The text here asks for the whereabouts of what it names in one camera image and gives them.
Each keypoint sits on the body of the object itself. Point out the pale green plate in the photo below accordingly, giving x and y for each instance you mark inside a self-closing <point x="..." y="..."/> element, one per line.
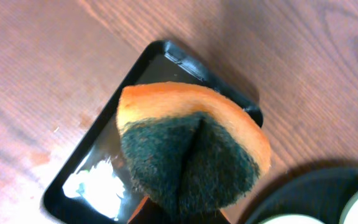
<point x="291" y="219"/>

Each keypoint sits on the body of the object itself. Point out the rectangular black water tray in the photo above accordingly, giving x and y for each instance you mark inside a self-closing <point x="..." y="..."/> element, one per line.
<point x="94" y="186"/>

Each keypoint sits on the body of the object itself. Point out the round black tray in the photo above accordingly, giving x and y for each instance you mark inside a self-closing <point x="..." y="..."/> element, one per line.
<point x="321" y="194"/>

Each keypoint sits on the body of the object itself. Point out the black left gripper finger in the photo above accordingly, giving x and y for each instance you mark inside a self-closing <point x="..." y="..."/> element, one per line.
<point x="149" y="212"/>

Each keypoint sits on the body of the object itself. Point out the orange green scrub sponge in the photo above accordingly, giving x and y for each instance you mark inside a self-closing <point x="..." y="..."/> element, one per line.
<point x="188" y="148"/>

